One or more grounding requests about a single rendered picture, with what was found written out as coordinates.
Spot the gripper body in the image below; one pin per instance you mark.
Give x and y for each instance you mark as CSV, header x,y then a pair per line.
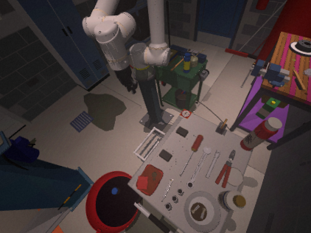
x,y
125,76

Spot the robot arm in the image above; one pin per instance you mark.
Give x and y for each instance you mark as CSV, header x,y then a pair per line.
x,y
111,37

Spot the red white lock plate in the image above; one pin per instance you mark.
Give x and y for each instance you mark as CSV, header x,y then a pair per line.
x,y
186,113

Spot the dark rest block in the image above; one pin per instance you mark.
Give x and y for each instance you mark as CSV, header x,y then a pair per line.
x,y
182,131
165,155

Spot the grey roller cabinet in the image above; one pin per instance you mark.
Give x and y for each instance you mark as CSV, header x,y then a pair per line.
x,y
211,140

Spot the dark key holder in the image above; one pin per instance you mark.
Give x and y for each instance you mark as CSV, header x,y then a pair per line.
x,y
220,129

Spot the brass key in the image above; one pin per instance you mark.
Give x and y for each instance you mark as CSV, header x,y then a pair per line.
x,y
224,123

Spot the dark grey cabinet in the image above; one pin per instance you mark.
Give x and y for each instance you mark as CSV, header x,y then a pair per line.
x,y
287,184

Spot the dark bucket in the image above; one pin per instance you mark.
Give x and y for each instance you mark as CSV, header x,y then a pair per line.
x,y
181,99

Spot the blue floor drain grate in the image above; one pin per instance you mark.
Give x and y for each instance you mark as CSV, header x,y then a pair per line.
x,y
81,121

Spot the blue yellow spray can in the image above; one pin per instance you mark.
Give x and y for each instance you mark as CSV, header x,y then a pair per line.
x,y
187,62

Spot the blue metal locker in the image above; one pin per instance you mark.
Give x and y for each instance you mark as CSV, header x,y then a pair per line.
x,y
73,37

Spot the beige jar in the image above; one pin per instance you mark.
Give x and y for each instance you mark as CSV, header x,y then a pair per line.
x,y
194,61

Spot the red square cloth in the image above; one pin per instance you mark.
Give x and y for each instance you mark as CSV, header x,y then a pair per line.
x,y
142,183

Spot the blue door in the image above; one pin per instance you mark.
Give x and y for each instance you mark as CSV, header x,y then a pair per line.
x,y
218,17

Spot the red tray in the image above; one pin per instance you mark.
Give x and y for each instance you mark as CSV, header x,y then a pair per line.
x,y
154,183

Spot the grey metal rod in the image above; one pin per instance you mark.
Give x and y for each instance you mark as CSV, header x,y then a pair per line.
x,y
247,76

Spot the small silver extension bar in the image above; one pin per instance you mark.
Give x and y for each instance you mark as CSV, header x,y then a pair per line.
x,y
167,190

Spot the dark socket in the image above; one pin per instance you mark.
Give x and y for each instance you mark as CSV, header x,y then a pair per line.
x,y
175,199
180,192

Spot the red round bin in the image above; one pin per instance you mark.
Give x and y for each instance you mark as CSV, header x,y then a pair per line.
x,y
113,206

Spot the blue machine bench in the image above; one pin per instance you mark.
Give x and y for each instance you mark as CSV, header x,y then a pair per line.
x,y
36,186

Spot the black white tube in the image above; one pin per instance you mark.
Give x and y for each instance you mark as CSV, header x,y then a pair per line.
x,y
152,217

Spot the red canister grey cap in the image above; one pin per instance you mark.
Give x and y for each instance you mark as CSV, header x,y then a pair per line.
x,y
260,134

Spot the blue bench vise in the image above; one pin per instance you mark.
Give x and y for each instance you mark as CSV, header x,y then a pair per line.
x,y
272,73

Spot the green block yellow button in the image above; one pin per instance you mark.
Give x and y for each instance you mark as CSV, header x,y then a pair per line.
x,y
270,104

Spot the brown round dish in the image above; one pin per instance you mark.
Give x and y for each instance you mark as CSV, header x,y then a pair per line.
x,y
198,211

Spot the wooden top workbench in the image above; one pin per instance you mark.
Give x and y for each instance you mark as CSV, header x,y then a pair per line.
x,y
285,71

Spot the jar with brass lid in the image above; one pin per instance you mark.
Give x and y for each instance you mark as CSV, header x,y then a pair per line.
x,y
232,200

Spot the grey round plate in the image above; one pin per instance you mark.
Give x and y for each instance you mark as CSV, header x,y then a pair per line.
x,y
213,216

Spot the wooden brush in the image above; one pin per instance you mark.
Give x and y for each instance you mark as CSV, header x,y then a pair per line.
x,y
299,80

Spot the red vehicle body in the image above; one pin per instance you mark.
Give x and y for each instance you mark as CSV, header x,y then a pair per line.
x,y
292,17

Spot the white black grinding disc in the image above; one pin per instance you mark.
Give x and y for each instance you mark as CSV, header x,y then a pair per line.
x,y
302,48

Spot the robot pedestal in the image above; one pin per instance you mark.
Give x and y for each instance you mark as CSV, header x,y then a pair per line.
x,y
150,98

